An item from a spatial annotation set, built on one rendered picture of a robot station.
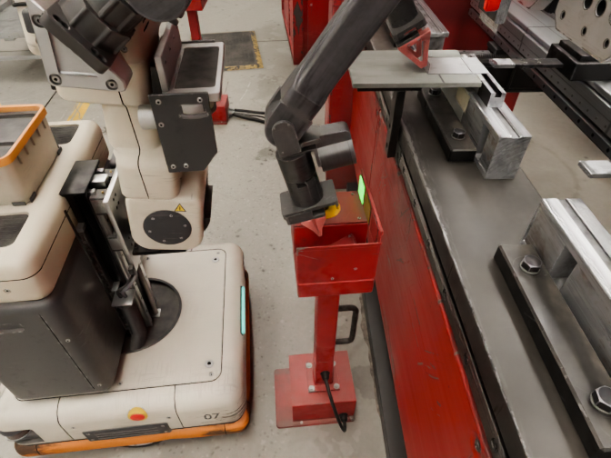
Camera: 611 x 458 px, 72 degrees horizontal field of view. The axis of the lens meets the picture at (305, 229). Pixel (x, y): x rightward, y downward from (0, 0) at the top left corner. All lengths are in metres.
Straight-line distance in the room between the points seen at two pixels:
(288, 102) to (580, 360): 0.50
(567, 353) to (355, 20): 0.49
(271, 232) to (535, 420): 1.57
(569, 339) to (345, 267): 0.40
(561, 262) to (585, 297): 0.07
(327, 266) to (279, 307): 0.89
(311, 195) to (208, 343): 0.71
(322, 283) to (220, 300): 0.59
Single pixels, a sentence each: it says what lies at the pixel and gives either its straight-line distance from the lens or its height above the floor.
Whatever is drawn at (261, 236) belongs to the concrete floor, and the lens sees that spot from 1.97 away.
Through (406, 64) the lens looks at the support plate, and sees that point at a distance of 1.01.
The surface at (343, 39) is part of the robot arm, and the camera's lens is 0.61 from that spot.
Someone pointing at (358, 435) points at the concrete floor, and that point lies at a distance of 1.47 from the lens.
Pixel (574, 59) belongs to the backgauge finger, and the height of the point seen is 1.02.
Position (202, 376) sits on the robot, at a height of 0.28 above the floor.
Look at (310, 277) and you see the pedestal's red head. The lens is 0.84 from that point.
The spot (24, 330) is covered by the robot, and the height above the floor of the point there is 0.61.
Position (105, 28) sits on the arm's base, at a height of 1.19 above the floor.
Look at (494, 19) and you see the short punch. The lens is 0.98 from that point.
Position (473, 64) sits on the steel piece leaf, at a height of 1.00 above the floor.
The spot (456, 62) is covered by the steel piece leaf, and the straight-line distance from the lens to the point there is 1.05.
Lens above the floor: 1.37
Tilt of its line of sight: 43 degrees down
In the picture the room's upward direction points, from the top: straight up
